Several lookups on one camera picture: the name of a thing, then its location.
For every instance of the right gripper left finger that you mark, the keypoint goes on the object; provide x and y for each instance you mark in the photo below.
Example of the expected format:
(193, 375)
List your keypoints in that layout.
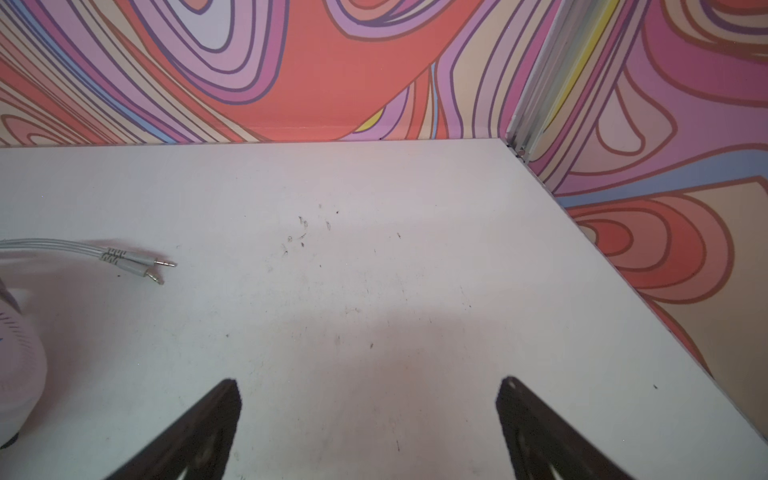
(196, 446)

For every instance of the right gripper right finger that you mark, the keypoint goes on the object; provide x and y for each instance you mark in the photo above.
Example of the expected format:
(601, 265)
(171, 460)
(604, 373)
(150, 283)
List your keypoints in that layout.
(541, 444)

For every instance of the white headphones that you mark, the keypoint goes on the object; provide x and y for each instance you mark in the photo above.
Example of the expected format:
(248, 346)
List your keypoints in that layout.
(23, 368)

